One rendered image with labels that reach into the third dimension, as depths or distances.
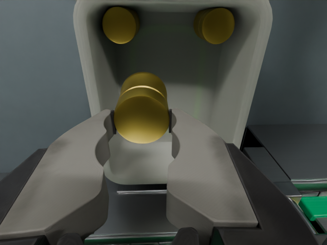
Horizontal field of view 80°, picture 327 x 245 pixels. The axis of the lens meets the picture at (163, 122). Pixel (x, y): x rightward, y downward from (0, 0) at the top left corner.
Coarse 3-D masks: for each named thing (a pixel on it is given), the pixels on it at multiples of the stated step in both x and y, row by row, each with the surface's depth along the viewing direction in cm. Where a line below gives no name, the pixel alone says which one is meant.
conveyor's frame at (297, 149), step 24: (264, 144) 28; (288, 144) 28; (312, 144) 28; (288, 168) 24; (312, 168) 24; (120, 192) 32; (144, 192) 32; (120, 216) 28; (144, 216) 28; (96, 240) 26; (120, 240) 26; (144, 240) 27; (168, 240) 27
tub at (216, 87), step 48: (96, 0) 16; (144, 0) 16; (192, 0) 16; (240, 0) 16; (96, 48) 19; (144, 48) 25; (192, 48) 25; (240, 48) 21; (96, 96) 20; (192, 96) 28; (240, 96) 21; (144, 144) 32; (240, 144) 24
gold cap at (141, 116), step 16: (128, 80) 14; (144, 80) 13; (160, 80) 14; (128, 96) 11; (144, 96) 11; (160, 96) 12; (128, 112) 11; (144, 112) 11; (160, 112) 11; (128, 128) 12; (144, 128) 12; (160, 128) 12
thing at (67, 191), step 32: (96, 128) 10; (64, 160) 8; (96, 160) 8; (32, 192) 6; (64, 192) 6; (96, 192) 6; (0, 224) 5; (32, 224) 6; (64, 224) 6; (96, 224) 7
